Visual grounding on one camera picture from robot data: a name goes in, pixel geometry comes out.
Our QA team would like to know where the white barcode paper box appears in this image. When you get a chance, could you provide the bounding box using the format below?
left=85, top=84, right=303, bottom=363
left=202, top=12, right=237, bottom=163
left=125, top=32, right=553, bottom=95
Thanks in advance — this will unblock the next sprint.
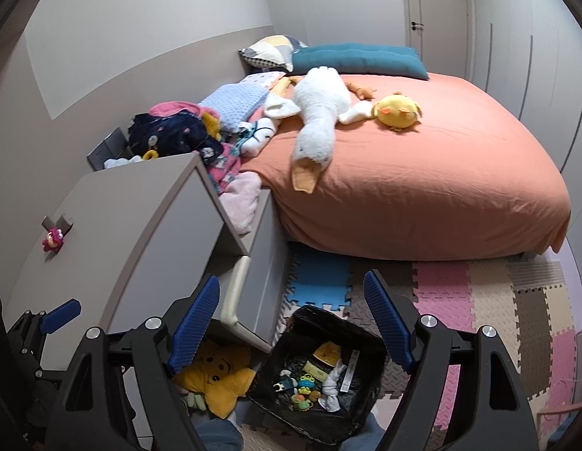
left=339, top=349, right=360, bottom=393

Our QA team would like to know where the white cloth towel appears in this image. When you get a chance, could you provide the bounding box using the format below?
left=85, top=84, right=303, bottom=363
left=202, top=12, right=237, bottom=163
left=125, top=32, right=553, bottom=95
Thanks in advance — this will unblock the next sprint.
left=318, top=359, right=346, bottom=413

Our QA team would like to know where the yellow plastic wrapper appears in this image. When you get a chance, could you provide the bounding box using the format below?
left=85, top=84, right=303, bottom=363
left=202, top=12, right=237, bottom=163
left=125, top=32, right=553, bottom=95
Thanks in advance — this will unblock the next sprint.
left=302, top=341, right=341, bottom=383

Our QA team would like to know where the yellow plastic toy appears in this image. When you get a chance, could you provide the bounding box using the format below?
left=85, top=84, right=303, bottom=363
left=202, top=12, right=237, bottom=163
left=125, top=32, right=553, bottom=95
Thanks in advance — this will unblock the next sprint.
left=297, top=374, right=315, bottom=394

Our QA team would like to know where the green orange plastic toy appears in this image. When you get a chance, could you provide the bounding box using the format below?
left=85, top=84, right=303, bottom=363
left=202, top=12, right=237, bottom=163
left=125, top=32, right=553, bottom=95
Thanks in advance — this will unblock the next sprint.
left=291, top=387, right=321, bottom=412

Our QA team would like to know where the black trash bin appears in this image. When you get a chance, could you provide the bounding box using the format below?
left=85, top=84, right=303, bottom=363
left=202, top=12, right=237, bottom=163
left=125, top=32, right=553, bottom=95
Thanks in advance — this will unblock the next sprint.
left=247, top=306, right=387, bottom=447

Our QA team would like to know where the pink small toy figure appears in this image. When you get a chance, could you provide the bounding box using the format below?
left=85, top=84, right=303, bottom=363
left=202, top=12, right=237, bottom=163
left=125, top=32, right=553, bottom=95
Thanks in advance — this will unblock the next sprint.
left=42, top=227, right=65, bottom=253

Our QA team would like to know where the yellow star plush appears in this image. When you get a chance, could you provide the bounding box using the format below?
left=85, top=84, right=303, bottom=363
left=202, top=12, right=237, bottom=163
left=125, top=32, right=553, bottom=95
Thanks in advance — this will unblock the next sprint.
left=173, top=338, right=256, bottom=418

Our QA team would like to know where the orange covered bed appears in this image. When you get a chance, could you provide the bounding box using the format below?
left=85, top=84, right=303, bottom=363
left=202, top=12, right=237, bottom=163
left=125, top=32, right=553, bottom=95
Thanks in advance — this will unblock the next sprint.
left=242, top=74, right=571, bottom=261

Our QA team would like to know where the pink fluffy cloth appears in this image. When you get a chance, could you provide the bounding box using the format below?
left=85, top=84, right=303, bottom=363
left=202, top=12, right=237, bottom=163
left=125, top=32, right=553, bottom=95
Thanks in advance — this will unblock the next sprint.
left=220, top=171, right=261, bottom=236

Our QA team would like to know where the navy blue patterned blanket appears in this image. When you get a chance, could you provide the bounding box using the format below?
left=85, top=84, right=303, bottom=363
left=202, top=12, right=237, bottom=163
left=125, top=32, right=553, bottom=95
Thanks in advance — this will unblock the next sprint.
left=128, top=110, right=224, bottom=166

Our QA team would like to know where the pink garment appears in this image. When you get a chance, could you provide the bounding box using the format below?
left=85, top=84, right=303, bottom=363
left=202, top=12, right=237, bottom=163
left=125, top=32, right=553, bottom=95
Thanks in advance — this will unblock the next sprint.
left=148, top=101, right=203, bottom=118

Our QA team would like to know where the white small plush doll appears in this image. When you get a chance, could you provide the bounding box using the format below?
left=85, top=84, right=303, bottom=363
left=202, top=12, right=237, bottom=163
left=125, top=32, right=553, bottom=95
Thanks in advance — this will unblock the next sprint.
left=236, top=117, right=281, bottom=158

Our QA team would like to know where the yellow chick plush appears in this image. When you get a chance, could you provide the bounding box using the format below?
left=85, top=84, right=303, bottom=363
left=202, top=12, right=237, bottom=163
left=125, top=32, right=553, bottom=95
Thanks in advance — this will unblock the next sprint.
left=371, top=93, right=423, bottom=132

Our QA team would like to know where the light blue knitted blanket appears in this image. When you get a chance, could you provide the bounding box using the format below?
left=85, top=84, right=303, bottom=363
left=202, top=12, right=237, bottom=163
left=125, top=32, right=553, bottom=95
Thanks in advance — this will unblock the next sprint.
left=199, top=71, right=285, bottom=133

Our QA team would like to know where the white goose plush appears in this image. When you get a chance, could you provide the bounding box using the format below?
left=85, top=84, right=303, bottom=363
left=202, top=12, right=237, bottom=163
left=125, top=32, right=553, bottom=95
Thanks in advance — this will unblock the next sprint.
left=265, top=66, right=374, bottom=194

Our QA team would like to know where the white wardrobe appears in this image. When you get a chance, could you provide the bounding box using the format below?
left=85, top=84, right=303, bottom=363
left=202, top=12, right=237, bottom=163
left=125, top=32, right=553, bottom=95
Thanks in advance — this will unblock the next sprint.
left=473, top=0, right=582, bottom=221

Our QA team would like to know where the teal long pillow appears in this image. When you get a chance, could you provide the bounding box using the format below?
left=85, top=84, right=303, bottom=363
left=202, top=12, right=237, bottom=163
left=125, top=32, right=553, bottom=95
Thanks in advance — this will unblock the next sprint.
left=292, top=43, right=429, bottom=80

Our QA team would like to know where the checkered white pillow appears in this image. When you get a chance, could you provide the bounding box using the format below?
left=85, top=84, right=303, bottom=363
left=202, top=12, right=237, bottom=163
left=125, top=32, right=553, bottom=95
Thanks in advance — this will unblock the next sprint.
left=239, top=35, right=306, bottom=73

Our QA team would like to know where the room door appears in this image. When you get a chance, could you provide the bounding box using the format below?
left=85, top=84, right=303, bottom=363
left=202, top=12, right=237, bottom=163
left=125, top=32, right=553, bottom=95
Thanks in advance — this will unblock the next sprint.
left=404, top=0, right=470, bottom=79

